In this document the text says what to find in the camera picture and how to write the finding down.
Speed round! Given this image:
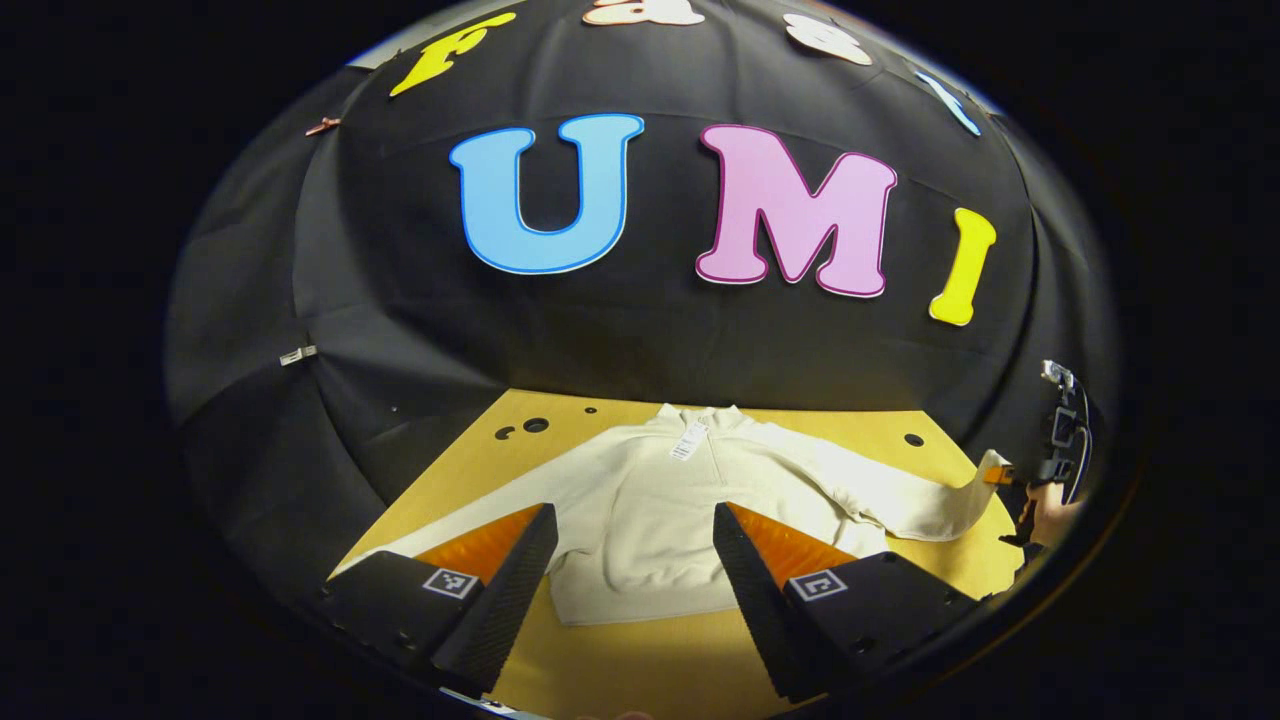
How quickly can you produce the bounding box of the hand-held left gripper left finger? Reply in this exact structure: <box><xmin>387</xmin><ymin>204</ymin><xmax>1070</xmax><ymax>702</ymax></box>
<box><xmin>318</xmin><ymin>502</ymin><xmax>559</xmax><ymax>698</ymax></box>

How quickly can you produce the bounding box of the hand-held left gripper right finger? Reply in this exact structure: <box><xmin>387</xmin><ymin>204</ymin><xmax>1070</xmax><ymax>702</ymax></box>
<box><xmin>712</xmin><ymin>502</ymin><xmax>986</xmax><ymax>704</ymax></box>

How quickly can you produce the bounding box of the white sweatshirt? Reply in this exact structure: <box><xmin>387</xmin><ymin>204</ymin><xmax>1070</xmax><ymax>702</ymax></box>
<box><xmin>330</xmin><ymin>403</ymin><xmax>1011</xmax><ymax>627</ymax></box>

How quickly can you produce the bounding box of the black backdrop cloth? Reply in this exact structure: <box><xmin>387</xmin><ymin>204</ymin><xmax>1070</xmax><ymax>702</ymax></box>
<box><xmin>165</xmin><ymin>0</ymin><xmax>1121</xmax><ymax>621</ymax></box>

